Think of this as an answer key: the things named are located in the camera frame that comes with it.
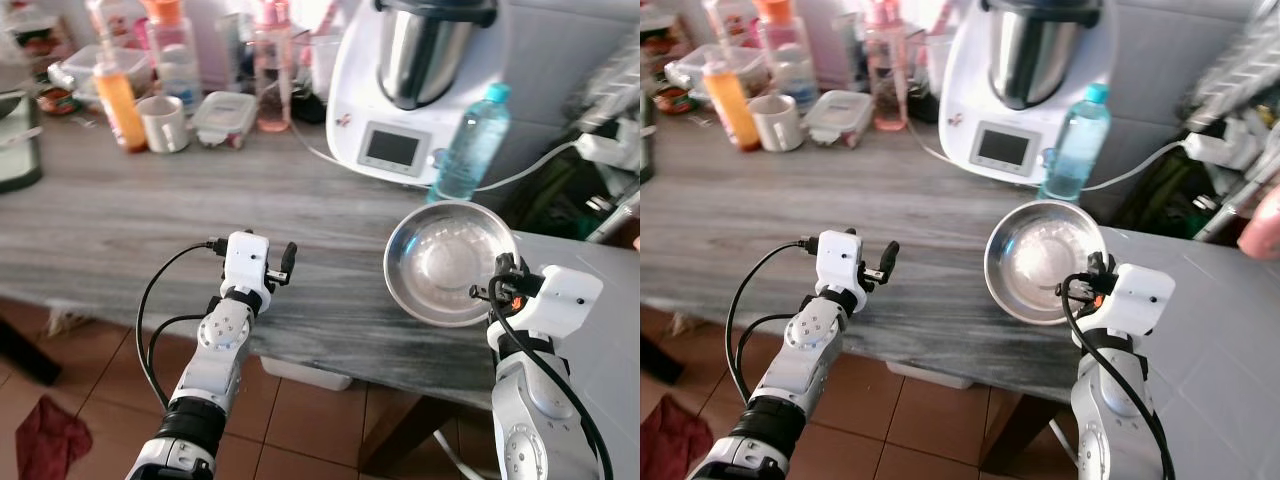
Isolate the stainless steel bowl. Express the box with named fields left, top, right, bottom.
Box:
left=984, top=199, right=1111, bottom=326
left=383, top=200, right=519, bottom=328

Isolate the person hand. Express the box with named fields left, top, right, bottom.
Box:
left=1237, top=185, right=1280, bottom=263

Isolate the dark green black bag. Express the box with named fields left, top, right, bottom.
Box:
left=1110, top=150, right=1236, bottom=241
left=500, top=150, right=626, bottom=241

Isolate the white plastic box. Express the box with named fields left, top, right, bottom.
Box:
left=260, top=355, right=354, bottom=391
left=885, top=360, right=976, bottom=391

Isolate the clear water bottle blue cap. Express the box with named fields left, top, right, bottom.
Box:
left=1038, top=83, right=1113, bottom=204
left=430, top=83, right=512, bottom=204

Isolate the white folding table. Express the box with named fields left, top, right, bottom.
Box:
left=432, top=230, right=641, bottom=480
left=1050, top=225, right=1280, bottom=480

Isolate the small clear lidded container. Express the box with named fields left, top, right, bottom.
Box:
left=803, top=90, right=874, bottom=149
left=190, top=90, right=259, bottom=151

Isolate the white kitchen appliance steel jug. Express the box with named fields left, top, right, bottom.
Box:
left=325, top=0, right=511, bottom=188
left=938, top=0, right=1119, bottom=188

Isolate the dark wooden table grey top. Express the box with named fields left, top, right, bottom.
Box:
left=640, top=95, right=1111, bottom=476
left=0, top=95, right=546, bottom=476

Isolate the pink bottle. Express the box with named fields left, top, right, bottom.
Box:
left=865, top=0, right=911, bottom=132
left=252, top=0, right=296, bottom=134

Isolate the white mug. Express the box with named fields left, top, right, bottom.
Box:
left=747, top=93, right=806, bottom=153
left=135, top=94, right=191, bottom=154

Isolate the clear plastic jug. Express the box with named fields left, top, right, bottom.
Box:
left=905, top=30, right=951, bottom=101
left=293, top=30, right=346, bottom=101

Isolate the clear bottle orange cap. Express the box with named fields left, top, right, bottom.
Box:
left=140, top=0, right=201, bottom=113
left=752, top=0, right=819, bottom=111

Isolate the red cloth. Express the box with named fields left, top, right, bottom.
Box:
left=640, top=393, right=716, bottom=480
left=15, top=395, right=94, bottom=480

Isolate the red jar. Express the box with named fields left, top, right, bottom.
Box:
left=652, top=84, right=696, bottom=114
left=35, top=85, right=83, bottom=116

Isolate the large clear lidded container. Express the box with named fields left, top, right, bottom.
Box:
left=48, top=45, right=156, bottom=101
left=665, top=45, right=771, bottom=99

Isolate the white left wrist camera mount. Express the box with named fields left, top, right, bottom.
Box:
left=815, top=229, right=869, bottom=306
left=220, top=231, right=272, bottom=309

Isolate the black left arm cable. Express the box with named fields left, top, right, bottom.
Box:
left=725, top=237, right=821, bottom=406
left=135, top=238, right=229, bottom=411

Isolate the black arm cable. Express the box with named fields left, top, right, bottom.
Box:
left=486, top=280, right=613, bottom=480
left=135, top=238, right=229, bottom=411
left=1058, top=280, right=1179, bottom=480
left=725, top=237, right=821, bottom=406

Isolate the white appliance cable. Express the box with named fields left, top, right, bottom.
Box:
left=470, top=140, right=593, bottom=193
left=1085, top=140, right=1196, bottom=193

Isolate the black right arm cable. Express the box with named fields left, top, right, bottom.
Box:
left=1058, top=280, right=1179, bottom=480
left=486, top=280, right=613, bottom=480

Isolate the white wire rack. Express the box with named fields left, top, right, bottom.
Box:
left=1190, top=10, right=1280, bottom=131
left=570, top=40, right=641, bottom=131

